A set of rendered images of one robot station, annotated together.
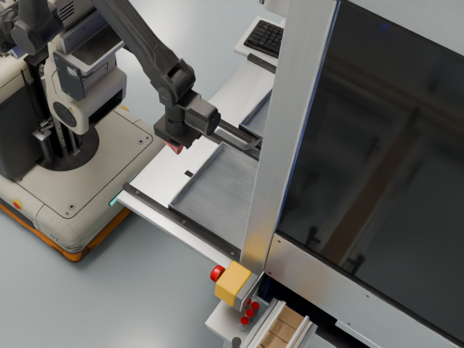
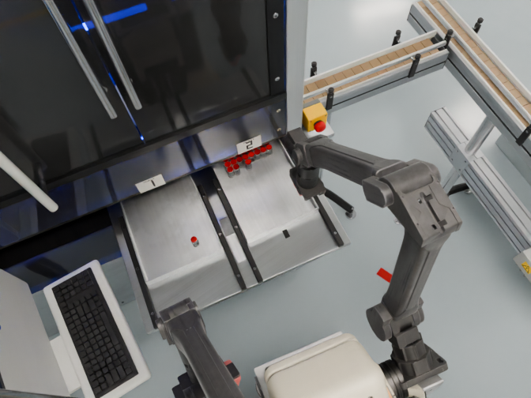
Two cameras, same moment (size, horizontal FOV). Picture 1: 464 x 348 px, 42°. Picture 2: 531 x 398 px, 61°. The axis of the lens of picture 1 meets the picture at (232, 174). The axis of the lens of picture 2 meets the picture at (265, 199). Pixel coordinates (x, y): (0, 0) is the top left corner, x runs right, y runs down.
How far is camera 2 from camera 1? 1.45 m
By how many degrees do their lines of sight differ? 56
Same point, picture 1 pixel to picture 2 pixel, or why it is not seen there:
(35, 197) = not seen: outside the picture
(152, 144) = not seen: outside the picture
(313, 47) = not seen: outside the picture
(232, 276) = (315, 111)
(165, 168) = (302, 247)
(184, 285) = (284, 307)
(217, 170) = (264, 225)
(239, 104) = (205, 279)
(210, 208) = (288, 198)
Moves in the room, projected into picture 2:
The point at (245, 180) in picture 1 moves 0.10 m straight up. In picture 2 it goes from (248, 207) to (246, 194)
